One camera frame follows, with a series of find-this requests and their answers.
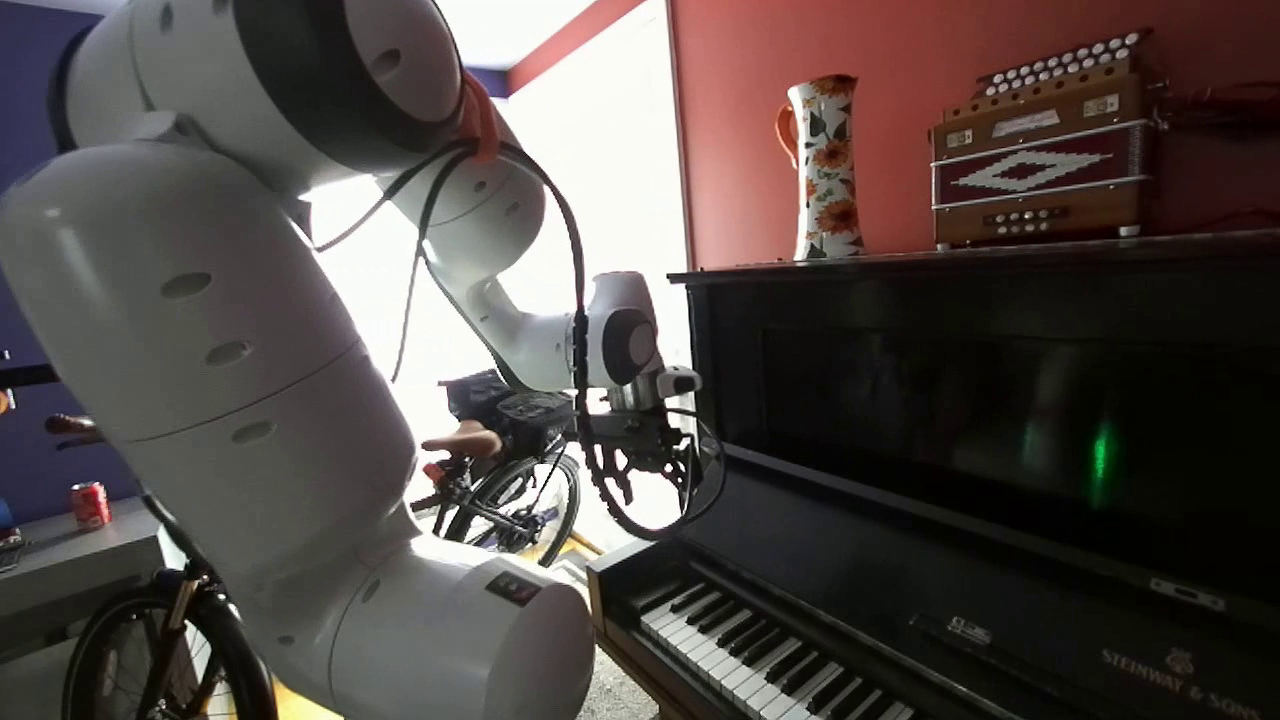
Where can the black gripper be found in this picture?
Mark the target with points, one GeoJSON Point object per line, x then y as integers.
{"type": "Point", "coordinates": [652, 433]}

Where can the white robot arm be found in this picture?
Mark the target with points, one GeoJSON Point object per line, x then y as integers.
{"type": "Point", "coordinates": [167, 274]}

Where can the black upright piano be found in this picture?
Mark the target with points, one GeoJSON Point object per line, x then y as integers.
{"type": "Point", "coordinates": [975, 486]}

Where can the dark bicycle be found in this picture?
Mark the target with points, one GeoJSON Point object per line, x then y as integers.
{"type": "Point", "coordinates": [175, 648]}

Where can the floral ceramic pitcher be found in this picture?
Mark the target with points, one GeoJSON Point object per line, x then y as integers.
{"type": "Point", "coordinates": [814, 131]}

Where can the red soda can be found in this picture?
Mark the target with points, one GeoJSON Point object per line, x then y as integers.
{"type": "Point", "coordinates": [89, 507]}

